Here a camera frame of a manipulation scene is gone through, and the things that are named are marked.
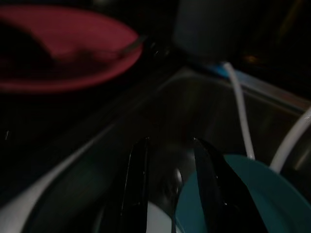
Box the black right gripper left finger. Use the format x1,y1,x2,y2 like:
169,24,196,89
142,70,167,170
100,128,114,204
118,136,151,233

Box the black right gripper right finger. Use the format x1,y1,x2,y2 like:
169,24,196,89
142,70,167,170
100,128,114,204
192,137,259,233

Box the teal plate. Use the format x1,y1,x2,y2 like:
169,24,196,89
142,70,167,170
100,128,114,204
174,154,311,233

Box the metal fork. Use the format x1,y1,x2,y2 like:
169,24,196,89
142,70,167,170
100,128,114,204
80,34,150,58

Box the stainless steel sink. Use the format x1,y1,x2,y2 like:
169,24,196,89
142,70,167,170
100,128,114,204
0,67,311,233

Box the thin white canister tube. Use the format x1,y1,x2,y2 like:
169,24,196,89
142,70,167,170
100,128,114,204
223,62,256,160

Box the pink plate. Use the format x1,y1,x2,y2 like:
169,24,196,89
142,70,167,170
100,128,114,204
0,5,144,93

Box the grey water filter canister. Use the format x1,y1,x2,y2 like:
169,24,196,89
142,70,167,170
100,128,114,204
173,0,244,79

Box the thick white faucet hose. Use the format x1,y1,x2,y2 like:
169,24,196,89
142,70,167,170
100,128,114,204
269,113,311,171

